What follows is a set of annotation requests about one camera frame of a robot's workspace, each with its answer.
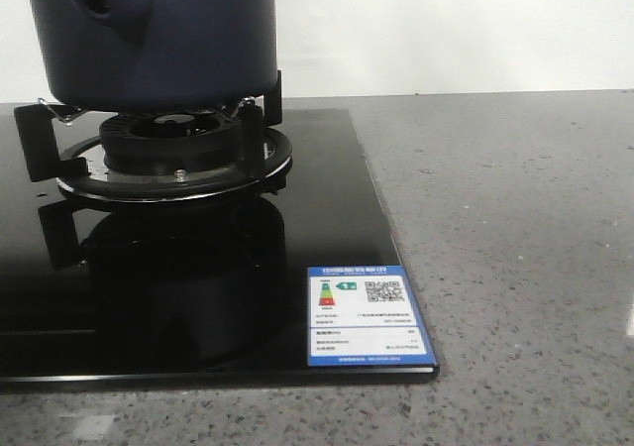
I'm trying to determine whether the black glass gas stove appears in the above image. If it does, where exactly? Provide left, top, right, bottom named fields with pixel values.
left=1, top=106, right=440, bottom=392

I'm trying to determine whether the dark blue pot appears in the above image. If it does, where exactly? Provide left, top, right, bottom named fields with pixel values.
left=30, top=0, right=277, bottom=112

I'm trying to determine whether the blue energy label sticker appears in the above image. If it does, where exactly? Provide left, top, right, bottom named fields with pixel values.
left=307, top=265, right=437, bottom=369

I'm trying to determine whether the right burner with pot support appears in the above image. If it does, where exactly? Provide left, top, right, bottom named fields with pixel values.
left=14, top=78, right=292, bottom=204

